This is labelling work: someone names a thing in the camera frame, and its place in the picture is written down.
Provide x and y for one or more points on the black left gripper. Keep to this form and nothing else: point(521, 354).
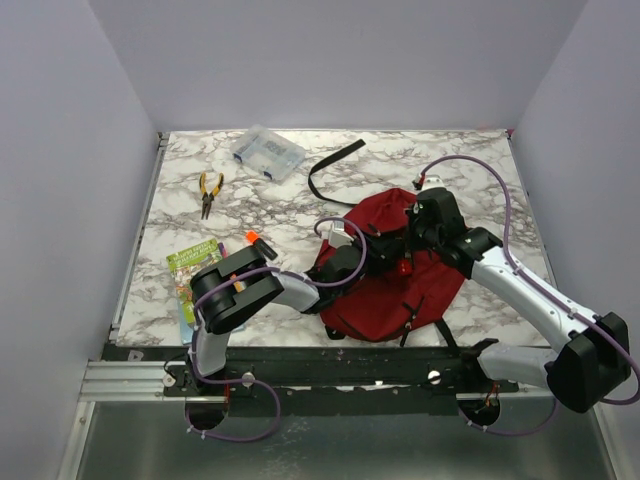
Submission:
point(379, 252)

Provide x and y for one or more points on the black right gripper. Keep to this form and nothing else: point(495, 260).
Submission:
point(415, 215)

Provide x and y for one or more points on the red backpack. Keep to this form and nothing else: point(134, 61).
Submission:
point(392, 306)

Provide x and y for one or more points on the black marker red cap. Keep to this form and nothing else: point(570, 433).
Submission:
point(404, 267)

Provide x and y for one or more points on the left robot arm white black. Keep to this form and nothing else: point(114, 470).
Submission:
point(227, 294)

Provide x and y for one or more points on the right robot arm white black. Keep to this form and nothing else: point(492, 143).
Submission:
point(586, 357)

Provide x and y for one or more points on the black marker orange cap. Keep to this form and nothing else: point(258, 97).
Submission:
point(261, 245)

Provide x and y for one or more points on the clear plastic organizer box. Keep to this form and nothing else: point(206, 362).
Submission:
point(267, 153)

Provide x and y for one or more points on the yellow black pliers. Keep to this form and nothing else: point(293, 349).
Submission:
point(208, 196)

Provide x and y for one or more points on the light blue notebook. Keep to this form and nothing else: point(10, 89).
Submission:
point(186, 330)

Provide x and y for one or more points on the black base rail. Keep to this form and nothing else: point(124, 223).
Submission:
point(322, 381)

